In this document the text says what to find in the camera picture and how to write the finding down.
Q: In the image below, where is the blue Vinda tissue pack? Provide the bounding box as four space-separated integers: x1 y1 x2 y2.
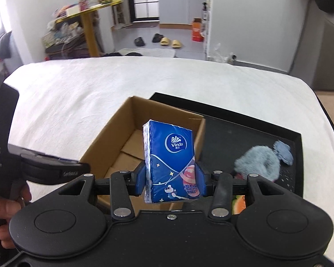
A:
143 120 200 204

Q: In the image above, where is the plush hamburger toy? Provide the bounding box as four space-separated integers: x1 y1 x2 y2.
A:
232 195 246 214

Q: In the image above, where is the brown cardboard box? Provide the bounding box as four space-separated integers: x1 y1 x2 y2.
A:
79 95 207 211

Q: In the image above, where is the grey upright panel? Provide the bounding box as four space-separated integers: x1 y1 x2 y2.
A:
313 20 334 92

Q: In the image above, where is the black slipper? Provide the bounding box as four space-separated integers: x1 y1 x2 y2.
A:
134 37 145 47
152 33 164 43

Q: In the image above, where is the grey pink plush paw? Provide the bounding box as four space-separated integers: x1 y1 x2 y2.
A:
234 146 281 181

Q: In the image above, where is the white kitchen cabinet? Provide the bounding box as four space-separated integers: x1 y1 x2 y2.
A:
159 0 207 30

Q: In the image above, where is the beige slipper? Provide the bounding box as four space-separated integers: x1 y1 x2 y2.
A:
171 39 182 49
160 37 171 47

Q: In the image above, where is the clutter pile under table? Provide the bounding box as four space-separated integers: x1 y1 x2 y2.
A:
41 22 90 61

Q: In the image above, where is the black tray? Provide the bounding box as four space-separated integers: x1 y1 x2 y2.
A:
150 92 303 196

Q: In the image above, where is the orange cardboard box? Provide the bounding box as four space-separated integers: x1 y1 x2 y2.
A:
192 18 204 42

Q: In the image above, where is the black dotted plush toy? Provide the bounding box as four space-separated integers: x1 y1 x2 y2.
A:
275 164 295 192

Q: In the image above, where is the blue denim plush toy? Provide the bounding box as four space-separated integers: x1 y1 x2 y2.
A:
273 140 294 166

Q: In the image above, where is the yellow side table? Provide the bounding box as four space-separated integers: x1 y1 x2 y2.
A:
54 0 123 57

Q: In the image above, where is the person's left hand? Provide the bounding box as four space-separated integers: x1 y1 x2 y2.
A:
0 183 32 249

